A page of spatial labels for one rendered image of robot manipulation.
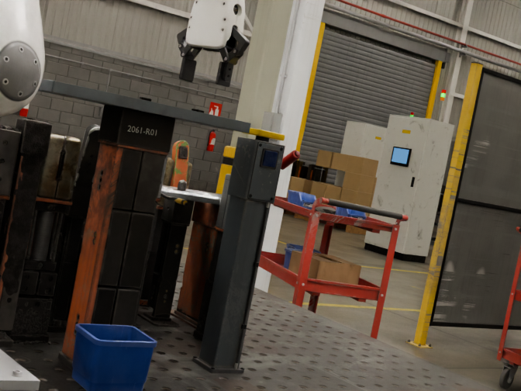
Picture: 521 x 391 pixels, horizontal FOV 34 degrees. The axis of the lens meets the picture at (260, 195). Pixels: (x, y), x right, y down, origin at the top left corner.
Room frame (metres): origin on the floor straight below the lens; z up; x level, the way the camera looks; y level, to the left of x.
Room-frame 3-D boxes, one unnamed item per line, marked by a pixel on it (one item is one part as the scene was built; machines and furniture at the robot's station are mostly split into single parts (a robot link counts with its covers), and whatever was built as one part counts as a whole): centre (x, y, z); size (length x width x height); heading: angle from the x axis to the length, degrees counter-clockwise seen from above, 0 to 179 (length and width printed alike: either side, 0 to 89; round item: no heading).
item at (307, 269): (4.16, -0.34, 0.49); 0.81 x 0.47 x 0.97; 20
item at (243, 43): (1.48, 0.10, 1.30); 0.08 x 0.01 x 0.06; 51
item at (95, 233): (1.44, 0.23, 0.92); 0.10 x 0.08 x 0.45; 125
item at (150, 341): (1.34, 0.19, 0.74); 0.11 x 0.10 x 0.09; 125
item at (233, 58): (1.47, 0.09, 1.25); 0.03 x 0.03 x 0.07; 51
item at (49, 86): (1.44, 0.23, 1.16); 0.37 x 0.14 x 0.02; 125
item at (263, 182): (1.59, 0.02, 0.92); 0.08 x 0.08 x 0.44; 35
